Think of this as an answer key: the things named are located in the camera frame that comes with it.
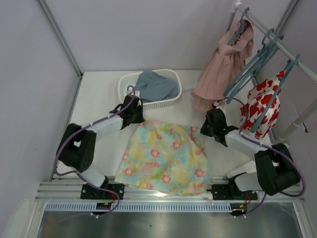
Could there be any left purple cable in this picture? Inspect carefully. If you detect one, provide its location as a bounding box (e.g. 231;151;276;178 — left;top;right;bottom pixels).
53;85;137;220

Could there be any white slotted cable duct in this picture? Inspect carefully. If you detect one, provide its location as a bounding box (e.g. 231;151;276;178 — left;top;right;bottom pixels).
45;202;232;213

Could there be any aluminium mounting rail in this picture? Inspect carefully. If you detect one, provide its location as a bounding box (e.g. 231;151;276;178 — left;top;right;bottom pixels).
36;178;305;203

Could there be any purple cable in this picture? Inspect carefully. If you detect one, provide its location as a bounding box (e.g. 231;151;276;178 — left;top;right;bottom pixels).
53;85;137;220
215;97;308;219

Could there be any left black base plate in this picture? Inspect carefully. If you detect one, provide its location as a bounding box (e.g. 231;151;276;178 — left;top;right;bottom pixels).
80;183;125;200

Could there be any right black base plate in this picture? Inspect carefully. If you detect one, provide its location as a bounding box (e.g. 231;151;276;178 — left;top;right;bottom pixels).
211;184;258;201

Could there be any white plastic basket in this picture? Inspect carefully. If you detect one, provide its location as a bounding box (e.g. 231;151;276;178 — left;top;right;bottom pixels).
118;69;182;110

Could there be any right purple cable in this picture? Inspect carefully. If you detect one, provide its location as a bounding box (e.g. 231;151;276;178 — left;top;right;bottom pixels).
215;97;308;219

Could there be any metal clothes rail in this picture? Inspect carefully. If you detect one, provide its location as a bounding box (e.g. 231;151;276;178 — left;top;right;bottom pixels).
233;0;317;83

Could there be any pastel floral skirt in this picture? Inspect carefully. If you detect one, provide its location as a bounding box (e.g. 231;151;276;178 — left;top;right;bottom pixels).
115;120;211;196

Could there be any teal hanger with pink skirt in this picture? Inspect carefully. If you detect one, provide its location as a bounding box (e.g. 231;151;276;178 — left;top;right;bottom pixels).
226;7;250;47

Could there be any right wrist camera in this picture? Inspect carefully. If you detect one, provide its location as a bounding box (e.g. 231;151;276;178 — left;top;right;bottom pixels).
213;104;226;111

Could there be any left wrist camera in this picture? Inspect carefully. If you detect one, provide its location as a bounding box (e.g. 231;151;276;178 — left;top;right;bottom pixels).
132;91;141;98

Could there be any pink ruffled skirt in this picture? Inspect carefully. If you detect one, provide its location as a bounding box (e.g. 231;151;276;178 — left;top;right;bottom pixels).
191;19;254;112

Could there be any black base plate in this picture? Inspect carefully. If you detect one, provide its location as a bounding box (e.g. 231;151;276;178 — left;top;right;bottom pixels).
80;183;125;200
211;184;258;201

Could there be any blue grey cloth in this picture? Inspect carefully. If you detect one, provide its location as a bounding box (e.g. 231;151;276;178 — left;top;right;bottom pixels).
134;70;179;103

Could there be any red poppy skirt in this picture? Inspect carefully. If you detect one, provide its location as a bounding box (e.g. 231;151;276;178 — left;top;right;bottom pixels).
240;70;286;139

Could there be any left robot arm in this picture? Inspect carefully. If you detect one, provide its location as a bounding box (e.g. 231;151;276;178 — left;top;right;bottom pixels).
56;95;145;189

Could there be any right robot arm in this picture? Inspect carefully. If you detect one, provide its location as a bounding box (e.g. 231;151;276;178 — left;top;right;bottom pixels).
201;109;301;196

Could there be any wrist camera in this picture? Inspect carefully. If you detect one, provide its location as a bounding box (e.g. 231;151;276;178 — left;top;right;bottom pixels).
132;91;141;98
213;104;226;111

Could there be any teal empty hanger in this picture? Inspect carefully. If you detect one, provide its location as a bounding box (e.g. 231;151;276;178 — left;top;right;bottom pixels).
223;28;284;104

